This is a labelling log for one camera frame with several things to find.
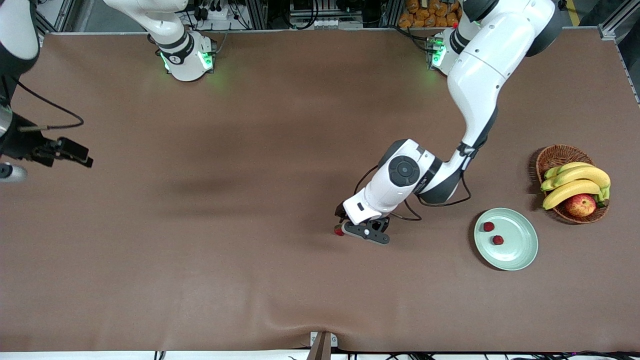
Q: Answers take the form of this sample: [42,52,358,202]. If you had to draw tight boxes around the large yellow banana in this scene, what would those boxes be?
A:
[541,165,612,201]

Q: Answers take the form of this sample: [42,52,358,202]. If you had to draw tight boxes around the table cover mat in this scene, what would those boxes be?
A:
[0,28,640,353]

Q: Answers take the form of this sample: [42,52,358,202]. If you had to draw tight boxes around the white power strip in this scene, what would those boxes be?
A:
[199,6,231,22]

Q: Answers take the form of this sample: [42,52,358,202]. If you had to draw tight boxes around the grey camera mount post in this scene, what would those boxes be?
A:
[310,331,338,360]

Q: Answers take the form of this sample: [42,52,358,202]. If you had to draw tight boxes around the pile of bread buns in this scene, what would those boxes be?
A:
[398,0,462,29]

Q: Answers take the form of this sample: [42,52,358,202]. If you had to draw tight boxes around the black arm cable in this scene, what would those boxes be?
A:
[0,75,85,133]
[353,142,473,222]

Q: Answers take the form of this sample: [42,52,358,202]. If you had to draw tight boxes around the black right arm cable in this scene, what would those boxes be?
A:
[0,75,85,133]

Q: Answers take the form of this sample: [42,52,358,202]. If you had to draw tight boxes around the red yellow apple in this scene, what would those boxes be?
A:
[565,193,597,218]

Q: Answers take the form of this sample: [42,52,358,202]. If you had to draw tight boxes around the woven wicker fruit basket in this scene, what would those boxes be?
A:
[536,144,610,224]

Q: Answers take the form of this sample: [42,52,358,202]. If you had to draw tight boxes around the pale green round plate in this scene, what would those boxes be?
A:
[473,207,540,272]

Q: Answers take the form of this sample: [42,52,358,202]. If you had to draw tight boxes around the aluminium frame profile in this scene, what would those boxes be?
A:
[597,0,640,106]
[245,0,268,31]
[381,0,401,28]
[52,0,77,34]

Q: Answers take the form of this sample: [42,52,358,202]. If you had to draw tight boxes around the small greenish yellow banana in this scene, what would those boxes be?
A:
[544,161,594,180]

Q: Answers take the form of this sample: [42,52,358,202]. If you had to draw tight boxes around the white terminal strip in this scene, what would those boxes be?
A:
[289,17,364,30]

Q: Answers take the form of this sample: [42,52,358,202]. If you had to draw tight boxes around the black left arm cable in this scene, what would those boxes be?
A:
[353,142,473,222]

